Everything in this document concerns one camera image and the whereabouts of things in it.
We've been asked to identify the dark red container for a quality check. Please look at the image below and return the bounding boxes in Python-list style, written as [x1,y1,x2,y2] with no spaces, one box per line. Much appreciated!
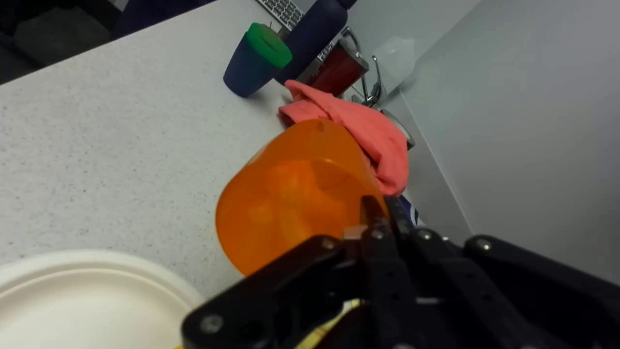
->
[300,43,372,99]

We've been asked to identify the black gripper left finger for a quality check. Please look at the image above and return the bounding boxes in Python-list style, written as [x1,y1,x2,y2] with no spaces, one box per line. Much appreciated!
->
[180,196,415,349]

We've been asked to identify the dark blue bottle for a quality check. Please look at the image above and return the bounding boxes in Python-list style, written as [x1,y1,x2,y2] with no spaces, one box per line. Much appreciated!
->
[273,0,359,86]

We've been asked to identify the white paper plate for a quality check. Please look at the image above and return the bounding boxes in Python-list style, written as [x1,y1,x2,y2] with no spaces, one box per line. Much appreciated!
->
[0,248,204,349]

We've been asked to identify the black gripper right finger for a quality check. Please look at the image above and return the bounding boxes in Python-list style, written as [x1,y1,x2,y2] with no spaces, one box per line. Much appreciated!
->
[386,200,620,349]

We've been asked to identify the silver wire rack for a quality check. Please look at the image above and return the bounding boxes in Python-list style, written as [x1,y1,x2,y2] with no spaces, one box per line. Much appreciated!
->
[341,27,417,152]

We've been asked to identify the coral red cloth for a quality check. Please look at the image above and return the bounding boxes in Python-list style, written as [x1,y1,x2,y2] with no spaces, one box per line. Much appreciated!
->
[277,78,413,198]

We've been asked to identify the green plastic cup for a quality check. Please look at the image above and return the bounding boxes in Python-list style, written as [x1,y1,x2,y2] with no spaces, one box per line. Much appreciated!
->
[246,22,295,70]

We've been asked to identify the dark blue plastic cup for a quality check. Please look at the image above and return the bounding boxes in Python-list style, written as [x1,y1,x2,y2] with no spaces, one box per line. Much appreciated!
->
[221,26,287,99]

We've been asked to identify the orange plastic cup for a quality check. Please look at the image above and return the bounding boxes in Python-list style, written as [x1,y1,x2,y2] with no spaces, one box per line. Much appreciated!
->
[213,119,391,278]

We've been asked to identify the yellow chips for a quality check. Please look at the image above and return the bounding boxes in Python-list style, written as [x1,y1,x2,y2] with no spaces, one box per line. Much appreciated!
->
[293,297,362,349]

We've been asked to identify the white plastic jug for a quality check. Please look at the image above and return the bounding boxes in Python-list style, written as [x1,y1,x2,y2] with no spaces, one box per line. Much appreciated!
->
[372,37,419,89]

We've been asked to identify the grey keyboard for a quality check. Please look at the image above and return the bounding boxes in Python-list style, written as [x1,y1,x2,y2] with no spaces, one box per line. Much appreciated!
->
[256,0,318,33]

